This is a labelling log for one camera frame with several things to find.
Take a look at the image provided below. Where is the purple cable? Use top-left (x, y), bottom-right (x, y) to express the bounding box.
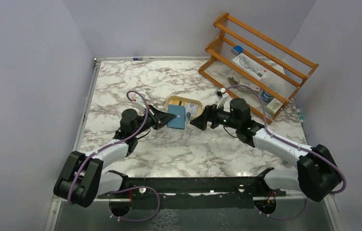
top-left (222, 84), bottom-right (348, 220)
top-left (67, 90), bottom-right (151, 206)

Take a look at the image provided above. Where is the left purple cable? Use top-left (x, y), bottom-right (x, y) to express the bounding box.
top-left (67, 90), bottom-right (151, 206)

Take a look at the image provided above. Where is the long white printed box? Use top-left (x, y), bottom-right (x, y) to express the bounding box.
top-left (232, 53), bottom-right (269, 81)

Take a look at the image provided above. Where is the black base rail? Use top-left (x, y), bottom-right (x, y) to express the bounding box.
top-left (98, 177), bottom-right (286, 210)

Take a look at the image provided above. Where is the blue grey eraser block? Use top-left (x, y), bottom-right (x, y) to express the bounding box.
top-left (231, 46), bottom-right (243, 56)

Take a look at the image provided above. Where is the blue leather card holder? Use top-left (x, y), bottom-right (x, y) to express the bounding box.
top-left (167, 104), bottom-right (186, 130)

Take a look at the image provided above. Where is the card in tray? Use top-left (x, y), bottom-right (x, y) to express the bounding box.
top-left (185, 103), bottom-right (200, 117)

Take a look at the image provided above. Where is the small green white box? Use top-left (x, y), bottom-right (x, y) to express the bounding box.
top-left (266, 98), bottom-right (283, 115)

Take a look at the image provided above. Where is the blue white can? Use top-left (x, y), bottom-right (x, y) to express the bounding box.
top-left (261, 90), bottom-right (274, 102)

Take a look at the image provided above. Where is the small beige red box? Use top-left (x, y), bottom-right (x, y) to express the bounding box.
top-left (238, 78), bottom-right (260, 94)

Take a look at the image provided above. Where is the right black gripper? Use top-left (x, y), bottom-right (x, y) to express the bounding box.
top-left (190, 101), bottom-right (240, 131)

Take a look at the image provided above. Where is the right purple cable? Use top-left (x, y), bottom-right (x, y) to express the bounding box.
top-left (222, 84), bottom-right (348, 220)

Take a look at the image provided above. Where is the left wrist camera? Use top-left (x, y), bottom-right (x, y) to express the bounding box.
top-left (132, 95), bottom-right (146, 113)

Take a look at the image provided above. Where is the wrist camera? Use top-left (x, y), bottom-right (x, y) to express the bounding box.
top-left (215, 88), bottom-right (229, 109)
top-left (132, 95), bottom-right (146, 113)

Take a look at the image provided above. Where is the yellow oval tray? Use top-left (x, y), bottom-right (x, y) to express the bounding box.
top-left (165, 95), bottom-right (203, 120)

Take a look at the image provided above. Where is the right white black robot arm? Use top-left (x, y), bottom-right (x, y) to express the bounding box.
top-left (190, 98), bottom-right (346, 202)

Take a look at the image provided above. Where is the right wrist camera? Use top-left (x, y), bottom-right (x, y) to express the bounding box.
top-left (215, 88), bottom-right (229, 109)

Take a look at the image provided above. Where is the green marker at table edge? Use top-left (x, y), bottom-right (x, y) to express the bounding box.
top-left (297, 109), bottom-right (304, 123)

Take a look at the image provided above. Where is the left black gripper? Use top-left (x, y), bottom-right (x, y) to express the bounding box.
top-left (132, 104), bottom-right (176, 137)

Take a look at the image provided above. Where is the brown small figurine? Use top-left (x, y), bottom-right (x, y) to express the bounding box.
top-left (227, 77), bottom-right (239, 89)

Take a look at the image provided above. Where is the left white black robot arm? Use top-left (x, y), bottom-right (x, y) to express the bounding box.
top-left (53, 105), bottom-right (177, 207)

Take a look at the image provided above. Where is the orange wooden rack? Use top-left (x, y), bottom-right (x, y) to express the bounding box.
top-left (198, 13), bottom-right (319, 123)

